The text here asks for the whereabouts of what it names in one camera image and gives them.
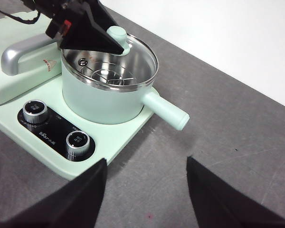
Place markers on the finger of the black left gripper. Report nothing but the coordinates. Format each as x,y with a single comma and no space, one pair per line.
102,16
88,38

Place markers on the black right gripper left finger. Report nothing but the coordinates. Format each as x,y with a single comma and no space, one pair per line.
69,206

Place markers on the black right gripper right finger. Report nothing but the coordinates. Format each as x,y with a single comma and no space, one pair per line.
223,206

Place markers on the glass lid with green knob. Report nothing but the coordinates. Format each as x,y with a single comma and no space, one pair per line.
142,57

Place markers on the triangular warning sticker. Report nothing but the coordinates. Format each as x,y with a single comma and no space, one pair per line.
49,64

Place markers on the silver control knob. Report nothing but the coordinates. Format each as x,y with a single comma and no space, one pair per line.
78,141
35,109

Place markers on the green breakfast maker base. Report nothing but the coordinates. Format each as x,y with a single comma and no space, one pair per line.
114,133

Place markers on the green griddle cover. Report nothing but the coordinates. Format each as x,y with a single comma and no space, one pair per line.
19,90

